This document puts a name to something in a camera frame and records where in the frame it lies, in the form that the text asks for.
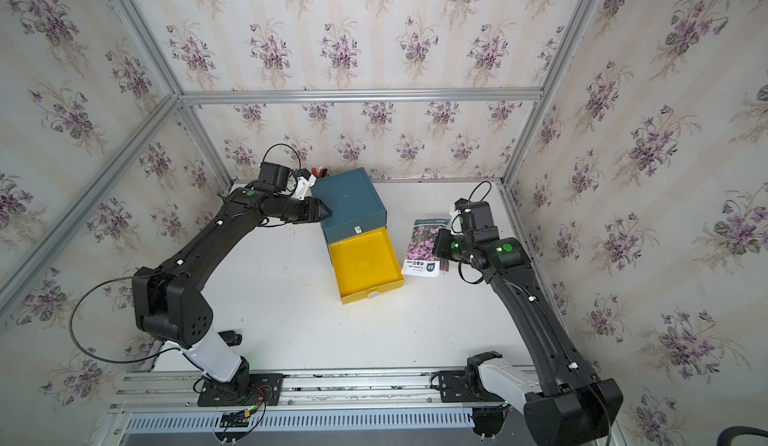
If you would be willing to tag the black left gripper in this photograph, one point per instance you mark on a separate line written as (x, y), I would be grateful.
(311, 214)

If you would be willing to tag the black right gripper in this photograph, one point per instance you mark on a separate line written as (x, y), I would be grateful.
(439, 240)

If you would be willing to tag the purple flower seed bag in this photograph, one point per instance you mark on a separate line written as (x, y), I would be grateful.
(419, 258)

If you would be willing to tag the yellow drawer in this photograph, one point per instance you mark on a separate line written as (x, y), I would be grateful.
(365, 266)

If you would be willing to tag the teal drawer cabinet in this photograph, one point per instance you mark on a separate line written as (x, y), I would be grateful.
(355, 205)

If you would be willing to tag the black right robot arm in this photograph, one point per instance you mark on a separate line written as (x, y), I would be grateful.
(565, 402)

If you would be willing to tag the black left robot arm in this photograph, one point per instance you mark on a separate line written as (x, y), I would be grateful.
(169, 303)

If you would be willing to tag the red pens in cup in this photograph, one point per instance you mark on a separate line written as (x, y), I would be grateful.
(313, 174)

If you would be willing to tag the black object on table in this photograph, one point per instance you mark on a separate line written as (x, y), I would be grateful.
(231, 338)

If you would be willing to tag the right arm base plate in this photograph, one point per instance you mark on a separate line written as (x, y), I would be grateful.
(458, 386)

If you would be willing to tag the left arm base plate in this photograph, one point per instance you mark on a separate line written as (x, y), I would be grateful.
(259, 388)

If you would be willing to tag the aluminium mounting rail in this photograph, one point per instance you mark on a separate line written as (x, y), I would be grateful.
(302, 389)

